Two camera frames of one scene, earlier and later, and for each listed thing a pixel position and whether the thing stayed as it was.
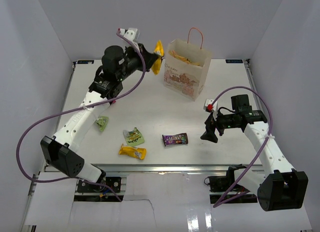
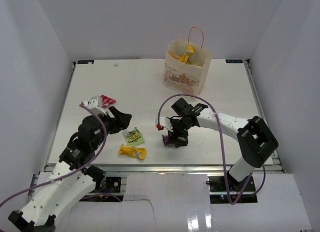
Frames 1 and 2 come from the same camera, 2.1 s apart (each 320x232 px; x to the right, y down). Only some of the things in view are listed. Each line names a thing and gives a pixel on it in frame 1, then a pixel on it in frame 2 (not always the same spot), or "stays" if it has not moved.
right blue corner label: x=234 y=61 stays
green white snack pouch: x=133 y=137 stays
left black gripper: x=149 y=58 to x=120 y=121
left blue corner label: x=85 y=61 stays
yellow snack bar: x=159 y=51 to x=189 y=51
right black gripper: x=209 y=135 to x=173 y=137
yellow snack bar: x=137 y=152 stays
